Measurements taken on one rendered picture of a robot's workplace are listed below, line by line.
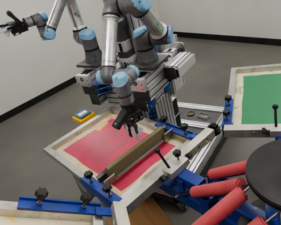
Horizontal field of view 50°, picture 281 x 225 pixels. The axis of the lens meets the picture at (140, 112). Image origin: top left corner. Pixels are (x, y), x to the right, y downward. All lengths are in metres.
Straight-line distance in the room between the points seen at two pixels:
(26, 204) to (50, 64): 4.31
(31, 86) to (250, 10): 3.78
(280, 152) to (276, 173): 0.10
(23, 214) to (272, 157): 0.86
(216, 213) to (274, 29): 4.50
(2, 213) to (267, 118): 1.41
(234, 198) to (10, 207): 0.75
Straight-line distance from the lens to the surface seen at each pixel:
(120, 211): 1.17
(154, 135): 1.65
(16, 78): 5.15
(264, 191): 0.93
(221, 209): 1.02
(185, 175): 1.40
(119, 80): 1.39
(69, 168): 1.75
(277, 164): 1.01
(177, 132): 1.73
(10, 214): 1.18
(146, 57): 2.01
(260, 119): 1.84
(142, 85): 1.94
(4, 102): 5.17
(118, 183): 1.58
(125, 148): 1.79
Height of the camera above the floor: 2.00
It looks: 30 degrees down
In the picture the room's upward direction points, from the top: 15 degrees counter-clockwise
